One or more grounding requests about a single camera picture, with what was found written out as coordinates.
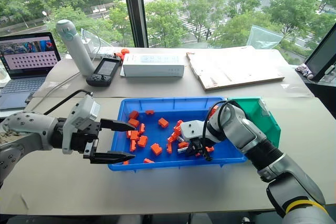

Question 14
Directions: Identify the black window frame post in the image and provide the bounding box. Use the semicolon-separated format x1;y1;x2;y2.
120;0;149;49

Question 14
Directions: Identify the black handheld game console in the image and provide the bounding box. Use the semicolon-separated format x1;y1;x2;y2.
86;54;122;88

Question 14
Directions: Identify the clear plastic bag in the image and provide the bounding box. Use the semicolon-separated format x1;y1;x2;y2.
246;24;285;49

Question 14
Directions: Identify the green plastic bin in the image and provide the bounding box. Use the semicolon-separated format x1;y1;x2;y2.
227;97;282;149

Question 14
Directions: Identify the small orange toy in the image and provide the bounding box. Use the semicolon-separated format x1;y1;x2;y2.
115;48;131;60

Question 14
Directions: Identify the black monitor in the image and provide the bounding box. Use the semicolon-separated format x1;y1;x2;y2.
303;23;336;82

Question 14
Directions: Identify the white cardboard box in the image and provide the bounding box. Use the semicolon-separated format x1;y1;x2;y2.
120;52;185;78

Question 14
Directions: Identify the light wooden board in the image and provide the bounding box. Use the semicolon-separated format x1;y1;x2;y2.
186;45;286;92

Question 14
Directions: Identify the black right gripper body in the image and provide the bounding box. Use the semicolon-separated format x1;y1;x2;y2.
189;137;208;156

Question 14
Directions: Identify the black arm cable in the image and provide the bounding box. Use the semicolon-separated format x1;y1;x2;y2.
201;100;229;162
43;89;94;116

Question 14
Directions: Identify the white insulated bottle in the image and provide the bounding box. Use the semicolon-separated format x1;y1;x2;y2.
55;19;96;77

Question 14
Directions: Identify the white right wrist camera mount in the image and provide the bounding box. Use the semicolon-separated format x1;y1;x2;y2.
180;120;208;143

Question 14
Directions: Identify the black side table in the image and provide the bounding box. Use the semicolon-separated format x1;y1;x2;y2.
304;76;336;120

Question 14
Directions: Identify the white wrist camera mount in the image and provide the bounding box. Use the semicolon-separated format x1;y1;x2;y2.
180;120;208;143
62;94;101;155

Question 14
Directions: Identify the open grey laptop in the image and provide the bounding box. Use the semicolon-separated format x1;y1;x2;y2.
0;31;62;111

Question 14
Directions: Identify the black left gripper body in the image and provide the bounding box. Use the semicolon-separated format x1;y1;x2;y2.
69;119;102;165

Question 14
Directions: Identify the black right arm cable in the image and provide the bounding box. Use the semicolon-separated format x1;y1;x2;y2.
201;100;229;162

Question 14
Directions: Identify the patterned cloth bundle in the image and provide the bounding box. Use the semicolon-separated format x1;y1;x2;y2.
295;63;315;80

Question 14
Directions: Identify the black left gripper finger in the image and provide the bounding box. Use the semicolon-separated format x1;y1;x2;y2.
90;151;136;165
99;118;138;133

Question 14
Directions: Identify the white cable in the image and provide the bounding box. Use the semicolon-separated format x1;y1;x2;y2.
30;27;106;99

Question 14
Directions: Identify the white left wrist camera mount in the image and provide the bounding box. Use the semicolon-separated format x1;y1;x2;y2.
62;94;101;155

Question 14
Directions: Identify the blue plastic bin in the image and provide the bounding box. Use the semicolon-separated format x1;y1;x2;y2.
108;96;249;173

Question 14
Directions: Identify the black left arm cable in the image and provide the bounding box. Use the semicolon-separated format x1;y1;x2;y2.
43;89;94;116

